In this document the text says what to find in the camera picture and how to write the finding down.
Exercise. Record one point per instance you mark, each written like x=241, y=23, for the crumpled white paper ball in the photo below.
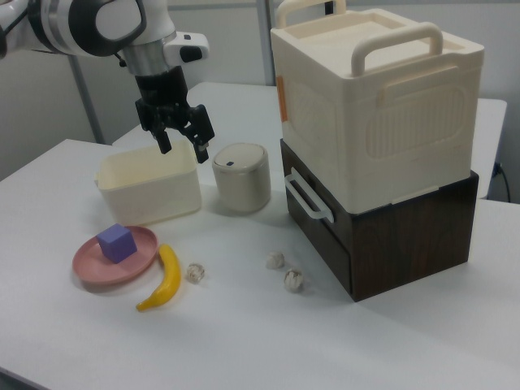
x=196, y=272
x=293, y=280
x=275, y=260

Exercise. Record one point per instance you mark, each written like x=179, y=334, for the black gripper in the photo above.
x=162, y=93

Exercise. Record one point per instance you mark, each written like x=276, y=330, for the dark brown wooden drawer cabinet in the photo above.
x=406, y=248

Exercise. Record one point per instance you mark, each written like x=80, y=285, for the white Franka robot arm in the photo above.
x=101, y=24

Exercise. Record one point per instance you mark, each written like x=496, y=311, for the yellow toy banana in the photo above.
x=168, y=280

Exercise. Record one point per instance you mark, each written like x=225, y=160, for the cream plastic storage box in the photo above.
x=317, y=122

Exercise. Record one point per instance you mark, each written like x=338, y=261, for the small cream trash can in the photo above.
x=241, y=183

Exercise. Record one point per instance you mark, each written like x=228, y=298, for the purple cube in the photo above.
x=115, y=243

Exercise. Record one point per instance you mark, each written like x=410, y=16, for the white open plastic bin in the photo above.
x=150, y=199

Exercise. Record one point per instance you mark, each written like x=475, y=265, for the pink round plate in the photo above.
x=93, y=268

